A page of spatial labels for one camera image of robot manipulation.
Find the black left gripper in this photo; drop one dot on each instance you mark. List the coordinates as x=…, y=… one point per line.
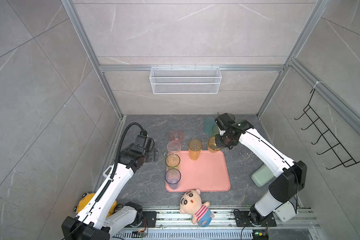
x=153, y=154

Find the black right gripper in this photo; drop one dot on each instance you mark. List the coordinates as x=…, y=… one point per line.
x=219, y=144

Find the short yellow glass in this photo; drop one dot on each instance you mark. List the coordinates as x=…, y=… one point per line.
x=212, y=145

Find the teal dimpled glass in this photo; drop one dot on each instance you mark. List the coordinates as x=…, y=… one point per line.
x=209, y=123

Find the tall green glass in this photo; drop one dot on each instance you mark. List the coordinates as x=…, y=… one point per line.
x=173, y=161

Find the tall yellow glass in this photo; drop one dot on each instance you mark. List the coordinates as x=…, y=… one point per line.
x=195, y=148

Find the clear glass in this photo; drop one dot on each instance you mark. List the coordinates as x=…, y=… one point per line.
x=174, y=147

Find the tall blue glass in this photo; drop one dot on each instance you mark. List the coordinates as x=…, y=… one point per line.
x=172, y=178

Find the pink plastic tray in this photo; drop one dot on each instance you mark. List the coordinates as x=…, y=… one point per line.
x=208, y=173

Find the short pink glass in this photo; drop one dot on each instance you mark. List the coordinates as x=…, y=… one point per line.
x=177, y=136

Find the dark grey glass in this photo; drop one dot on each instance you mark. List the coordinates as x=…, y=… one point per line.
x=232, y=116

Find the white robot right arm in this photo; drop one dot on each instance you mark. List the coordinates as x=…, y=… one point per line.
x=288, y=176

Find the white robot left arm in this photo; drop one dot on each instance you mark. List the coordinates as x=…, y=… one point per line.
x=108, y=195

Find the short green glass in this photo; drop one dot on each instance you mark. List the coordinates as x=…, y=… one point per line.
x=216, y=130

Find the white digital clock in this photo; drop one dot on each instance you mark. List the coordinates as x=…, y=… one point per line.
x=108, y=171

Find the pale green box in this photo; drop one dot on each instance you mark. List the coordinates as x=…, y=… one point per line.
x=262, y=176

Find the yellow plush toy red dress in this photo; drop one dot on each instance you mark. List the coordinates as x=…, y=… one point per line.
x=86, y=197

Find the boy plush doll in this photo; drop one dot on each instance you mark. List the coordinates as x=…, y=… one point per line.
x=195, y=207

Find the white square box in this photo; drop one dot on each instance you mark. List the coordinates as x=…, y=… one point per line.
x=286, y=211

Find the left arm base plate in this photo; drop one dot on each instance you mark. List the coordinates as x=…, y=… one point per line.
x=148, y=218

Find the aluminium rail at front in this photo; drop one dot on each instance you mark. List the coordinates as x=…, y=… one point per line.
x=173, y=225

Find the white wire mesh basket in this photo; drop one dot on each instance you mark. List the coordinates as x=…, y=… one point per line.
x=190, y=80

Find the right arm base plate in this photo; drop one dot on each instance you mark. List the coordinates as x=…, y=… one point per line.
x=244, y=218

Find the black wire hook rack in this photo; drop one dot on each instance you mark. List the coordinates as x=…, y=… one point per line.
x=327, y=137

